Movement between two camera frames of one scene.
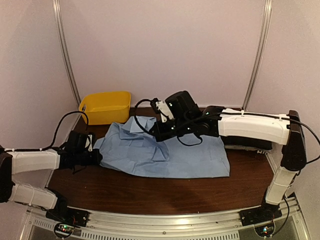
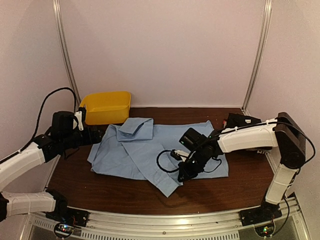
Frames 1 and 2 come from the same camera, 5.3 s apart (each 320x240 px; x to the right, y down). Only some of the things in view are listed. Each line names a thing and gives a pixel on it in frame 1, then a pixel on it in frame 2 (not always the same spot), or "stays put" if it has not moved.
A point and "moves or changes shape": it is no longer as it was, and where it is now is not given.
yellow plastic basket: [105, 108] stays put
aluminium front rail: [221, 225] stays put
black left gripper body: [90, 160] → [88, 140]
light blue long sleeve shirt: [131, 148] moves or changes shape
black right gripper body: [164, 134] → [196, 167]
